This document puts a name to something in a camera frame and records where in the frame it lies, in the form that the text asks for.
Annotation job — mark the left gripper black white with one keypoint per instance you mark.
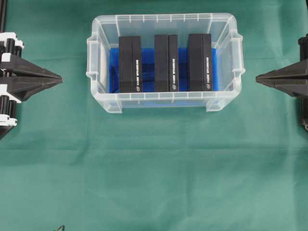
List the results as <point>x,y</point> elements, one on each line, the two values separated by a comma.
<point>15,90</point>

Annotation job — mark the black box D435i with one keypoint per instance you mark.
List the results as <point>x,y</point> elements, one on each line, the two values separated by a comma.
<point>130,64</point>
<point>200,62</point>

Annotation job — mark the black box D415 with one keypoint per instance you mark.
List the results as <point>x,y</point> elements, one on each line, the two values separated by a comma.
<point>166,68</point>

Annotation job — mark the clear plastic storage case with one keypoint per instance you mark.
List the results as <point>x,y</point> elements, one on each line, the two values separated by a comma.
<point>106,29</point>

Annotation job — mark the blue cloth liner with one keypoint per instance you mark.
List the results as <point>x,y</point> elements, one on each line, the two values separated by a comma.
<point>148,70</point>

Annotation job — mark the black frame bar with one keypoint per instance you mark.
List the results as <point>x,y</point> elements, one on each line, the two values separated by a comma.
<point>3,8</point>

